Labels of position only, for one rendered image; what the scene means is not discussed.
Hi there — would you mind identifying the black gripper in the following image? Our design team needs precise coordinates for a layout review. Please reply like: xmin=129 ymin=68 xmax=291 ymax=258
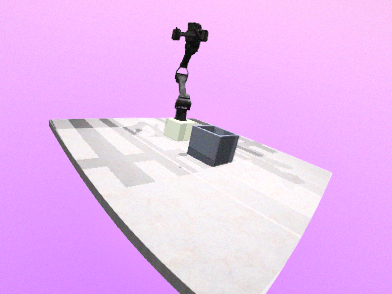
xmin=171 ymin=26 xmax=209 ymax=46

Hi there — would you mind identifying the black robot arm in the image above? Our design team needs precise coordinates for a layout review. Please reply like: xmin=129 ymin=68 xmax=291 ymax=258
xmin=172 ymin=22 xmax=202 ymax=121

